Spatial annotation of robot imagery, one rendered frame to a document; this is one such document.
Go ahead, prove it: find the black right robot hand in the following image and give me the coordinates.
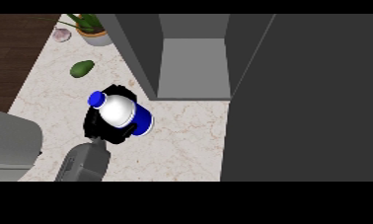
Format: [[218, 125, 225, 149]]
[[81, 83, 140, 146]]

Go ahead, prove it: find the white bottle with blue cap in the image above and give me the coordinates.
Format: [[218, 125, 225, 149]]
[[85, 90, 156, 137]]

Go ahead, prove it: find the grey open cabinet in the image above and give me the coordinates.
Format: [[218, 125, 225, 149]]
[[94, 13, 277, 102]]

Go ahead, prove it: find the dark grey cabinet door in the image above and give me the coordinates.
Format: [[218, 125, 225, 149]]
[[220, 13, 373, 183]]

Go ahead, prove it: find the green avocado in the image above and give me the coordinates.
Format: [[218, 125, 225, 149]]
[[68, 59, 96, 79]]

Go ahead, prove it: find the potted green plant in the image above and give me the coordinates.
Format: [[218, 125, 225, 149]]
[[57, 13, 115, 47]]

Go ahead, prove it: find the pale garlic bulb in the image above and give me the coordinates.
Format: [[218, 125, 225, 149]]
[[51, 28, 72, 43]]

